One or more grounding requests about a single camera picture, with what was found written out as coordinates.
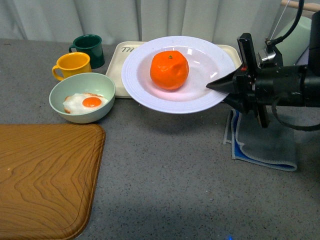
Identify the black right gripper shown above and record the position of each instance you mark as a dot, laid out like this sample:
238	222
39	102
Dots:
273	85

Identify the white round plate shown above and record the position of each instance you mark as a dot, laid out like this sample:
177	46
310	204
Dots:
207	63

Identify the orange mandarin fruit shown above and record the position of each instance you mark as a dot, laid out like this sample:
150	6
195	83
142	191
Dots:
169	70

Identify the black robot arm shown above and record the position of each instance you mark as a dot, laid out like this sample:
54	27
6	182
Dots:
312	80

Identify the grey blue folded cloth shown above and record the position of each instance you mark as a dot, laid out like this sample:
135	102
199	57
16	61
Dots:
273	147

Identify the light green plastic cup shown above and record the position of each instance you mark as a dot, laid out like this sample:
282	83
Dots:
296	43

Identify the lavender plastic cup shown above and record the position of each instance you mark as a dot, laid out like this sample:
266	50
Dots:
304	58

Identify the beige bear serving tray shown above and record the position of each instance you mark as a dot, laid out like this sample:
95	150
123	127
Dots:
122	51

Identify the dark green mug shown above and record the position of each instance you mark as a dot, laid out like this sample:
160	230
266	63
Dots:
91	45

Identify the light green bowl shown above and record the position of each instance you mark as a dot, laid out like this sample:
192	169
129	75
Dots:
95	84

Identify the fake fried egg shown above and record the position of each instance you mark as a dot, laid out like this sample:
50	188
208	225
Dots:
82	103

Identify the yellow mug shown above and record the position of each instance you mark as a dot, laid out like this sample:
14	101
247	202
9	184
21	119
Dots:
70	64

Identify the wooden cutting board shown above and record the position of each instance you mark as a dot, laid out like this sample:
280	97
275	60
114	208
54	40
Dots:
48	177

